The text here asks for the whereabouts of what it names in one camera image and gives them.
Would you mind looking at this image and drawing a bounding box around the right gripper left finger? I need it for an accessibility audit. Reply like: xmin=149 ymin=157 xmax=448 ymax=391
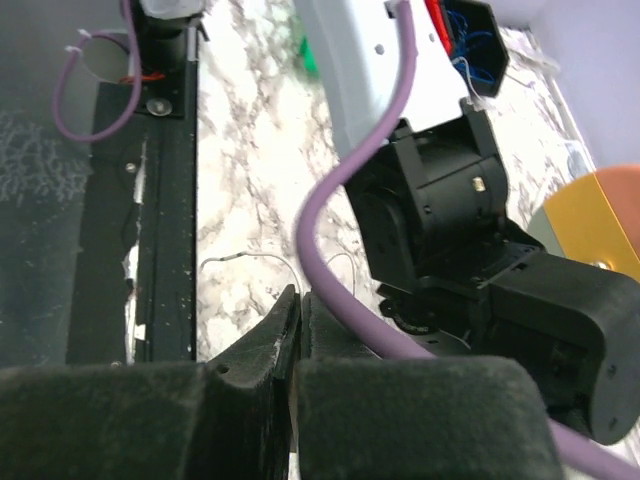
xmin=206 ymin=284 xmax=299 ymax=395

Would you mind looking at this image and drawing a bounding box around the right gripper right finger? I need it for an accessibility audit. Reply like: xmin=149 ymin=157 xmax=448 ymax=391
xmin=301 ymin=291 xmax=375 ymax=360

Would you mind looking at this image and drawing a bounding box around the white cable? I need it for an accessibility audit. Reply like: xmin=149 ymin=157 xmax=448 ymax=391
xmin=198 ymin=250 xmax=357 ymax=301

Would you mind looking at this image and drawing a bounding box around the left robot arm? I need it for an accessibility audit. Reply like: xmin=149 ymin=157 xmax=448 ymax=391
xmin=296 ymin=1 xmax=639 ymax=445

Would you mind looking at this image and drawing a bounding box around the green storage bin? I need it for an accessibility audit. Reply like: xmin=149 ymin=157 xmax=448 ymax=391
xmin=299 ymin=36 xmax=318 ymax=77

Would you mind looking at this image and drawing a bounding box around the cream cylindrical drawer cabinet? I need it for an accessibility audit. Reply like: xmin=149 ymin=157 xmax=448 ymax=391
xmin=527 ymin=164 xmax=640 ymax=280

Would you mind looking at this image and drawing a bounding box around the red storage bin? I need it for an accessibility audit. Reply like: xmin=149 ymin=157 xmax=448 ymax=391
xmin=424 ymin=0 xmax=454 ymax=55

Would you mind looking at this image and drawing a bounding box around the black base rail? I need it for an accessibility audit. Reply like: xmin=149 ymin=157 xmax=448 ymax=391
xmin=66 ymin=1 xmax=205 ymax=365

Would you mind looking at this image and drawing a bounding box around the blue cable coil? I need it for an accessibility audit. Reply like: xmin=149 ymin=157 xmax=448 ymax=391
xmin=447 ymin=9 xmax=496 ymax=86

